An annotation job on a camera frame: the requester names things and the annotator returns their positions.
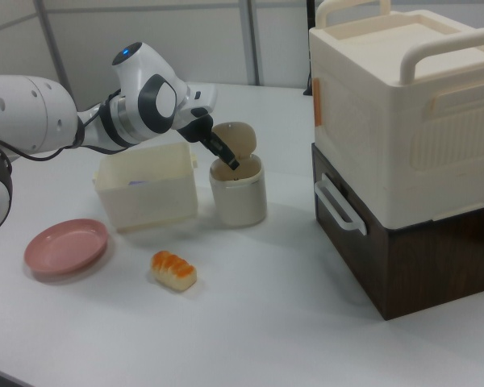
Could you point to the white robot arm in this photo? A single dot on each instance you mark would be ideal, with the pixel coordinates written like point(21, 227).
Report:
point(24, 117)

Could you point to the pink plastic plate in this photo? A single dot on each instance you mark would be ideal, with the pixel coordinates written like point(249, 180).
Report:
point(64, 246)

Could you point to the black camera pole with clamp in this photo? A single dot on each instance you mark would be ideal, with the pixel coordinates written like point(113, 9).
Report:
point(310, 40)

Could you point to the orange glazed bread loaf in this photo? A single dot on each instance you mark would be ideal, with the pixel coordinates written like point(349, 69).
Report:
point(173, 270)

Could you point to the cream swing-lid trash can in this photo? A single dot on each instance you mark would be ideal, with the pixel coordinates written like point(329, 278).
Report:
point(242, 201)

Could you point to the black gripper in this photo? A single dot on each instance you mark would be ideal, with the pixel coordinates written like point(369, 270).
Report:
point(195, 131)

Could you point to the dark brown wooden drawer box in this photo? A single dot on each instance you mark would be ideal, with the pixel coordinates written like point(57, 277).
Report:
point(427, 266)

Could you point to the cream plastic storage bin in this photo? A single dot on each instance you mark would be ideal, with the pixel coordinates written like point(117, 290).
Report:
point(145, 205)

